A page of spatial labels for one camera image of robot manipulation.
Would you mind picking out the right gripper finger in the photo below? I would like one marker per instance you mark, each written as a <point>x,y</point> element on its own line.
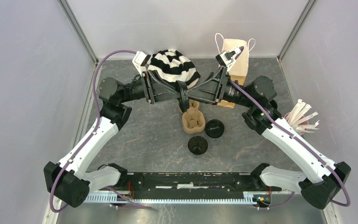
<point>205,98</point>
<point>212,85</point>

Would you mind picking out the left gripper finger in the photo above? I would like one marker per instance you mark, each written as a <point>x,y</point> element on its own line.
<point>177,85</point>
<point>184,103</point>

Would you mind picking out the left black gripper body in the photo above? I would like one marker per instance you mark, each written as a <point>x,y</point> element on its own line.
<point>149,88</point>

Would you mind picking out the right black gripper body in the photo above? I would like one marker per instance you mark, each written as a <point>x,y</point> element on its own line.
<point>224,87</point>

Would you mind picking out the brown cardboard cup carrier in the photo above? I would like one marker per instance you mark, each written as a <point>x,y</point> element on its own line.
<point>193,119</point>

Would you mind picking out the black coffee cup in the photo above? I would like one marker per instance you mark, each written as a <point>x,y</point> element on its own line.
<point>197,145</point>

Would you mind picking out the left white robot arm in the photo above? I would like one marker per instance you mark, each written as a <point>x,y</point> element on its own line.
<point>68,179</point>

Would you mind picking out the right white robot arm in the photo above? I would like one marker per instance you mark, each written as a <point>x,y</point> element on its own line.
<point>319,180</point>

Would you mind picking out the black white striped cloth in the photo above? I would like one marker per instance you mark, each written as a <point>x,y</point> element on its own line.
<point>171,65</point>

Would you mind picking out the brown paper bag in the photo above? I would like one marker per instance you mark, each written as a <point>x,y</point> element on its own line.
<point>240,70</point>

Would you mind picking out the white wrapped straws bundle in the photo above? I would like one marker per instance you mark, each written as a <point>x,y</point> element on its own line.
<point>298,119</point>

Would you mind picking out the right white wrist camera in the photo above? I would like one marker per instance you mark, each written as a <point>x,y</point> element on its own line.
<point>228,58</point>

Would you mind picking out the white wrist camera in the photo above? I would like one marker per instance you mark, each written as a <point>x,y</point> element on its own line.
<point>140,61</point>
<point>228,58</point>

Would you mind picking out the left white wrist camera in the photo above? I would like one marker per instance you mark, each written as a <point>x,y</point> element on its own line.
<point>140,61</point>

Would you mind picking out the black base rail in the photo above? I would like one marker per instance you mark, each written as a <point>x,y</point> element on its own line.
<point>191,185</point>

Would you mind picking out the left aluminium frame post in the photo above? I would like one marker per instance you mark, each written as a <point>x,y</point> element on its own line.
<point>78,30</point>

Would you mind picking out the aluminium frame post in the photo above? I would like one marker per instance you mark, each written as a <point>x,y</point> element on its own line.
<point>78,30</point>
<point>296,28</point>

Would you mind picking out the right aluminium frame post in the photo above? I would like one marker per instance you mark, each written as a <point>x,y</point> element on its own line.
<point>296,28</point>

